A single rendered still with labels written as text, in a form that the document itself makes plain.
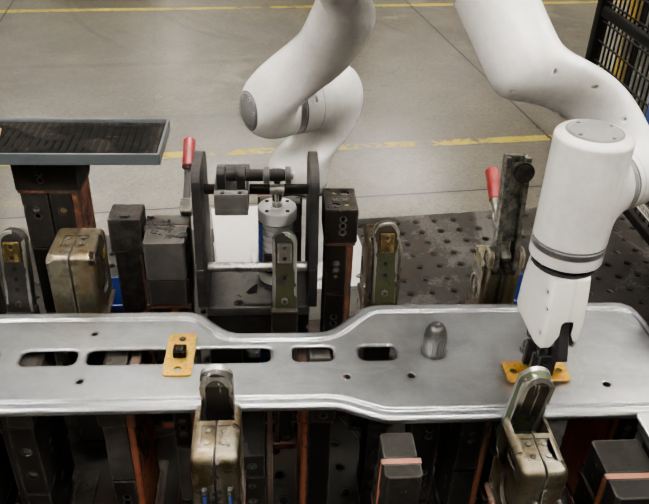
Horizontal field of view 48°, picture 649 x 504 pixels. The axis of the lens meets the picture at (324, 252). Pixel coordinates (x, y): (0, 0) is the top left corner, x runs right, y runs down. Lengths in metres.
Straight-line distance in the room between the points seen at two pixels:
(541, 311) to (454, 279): 0.81
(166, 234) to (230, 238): 0.53
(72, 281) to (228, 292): 0.24
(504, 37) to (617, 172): 0.19
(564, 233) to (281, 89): 0.60
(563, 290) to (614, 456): 0.22
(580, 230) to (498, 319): 0.29
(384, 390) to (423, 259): 0.84
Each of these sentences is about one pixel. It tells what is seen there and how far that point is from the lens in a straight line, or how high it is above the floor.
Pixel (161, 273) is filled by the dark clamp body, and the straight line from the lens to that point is 1.12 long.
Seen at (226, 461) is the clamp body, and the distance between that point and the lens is 0.82.
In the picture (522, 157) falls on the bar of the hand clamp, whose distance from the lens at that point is 1.07.
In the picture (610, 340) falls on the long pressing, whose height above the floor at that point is 1.00.
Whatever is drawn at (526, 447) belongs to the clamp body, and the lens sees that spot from 0.86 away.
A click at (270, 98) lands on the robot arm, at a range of 1.29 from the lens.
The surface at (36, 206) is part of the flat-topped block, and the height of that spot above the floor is 1.06.
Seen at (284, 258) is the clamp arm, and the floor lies 1.07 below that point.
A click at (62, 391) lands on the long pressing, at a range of 0.98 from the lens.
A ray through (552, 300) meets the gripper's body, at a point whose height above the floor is 1.16.
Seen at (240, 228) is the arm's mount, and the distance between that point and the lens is 1.66.
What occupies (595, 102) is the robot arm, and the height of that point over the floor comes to 1.35.
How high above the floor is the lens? 1.65
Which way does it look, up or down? 33 degrees down
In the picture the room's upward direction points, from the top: 2 degrees clockwise
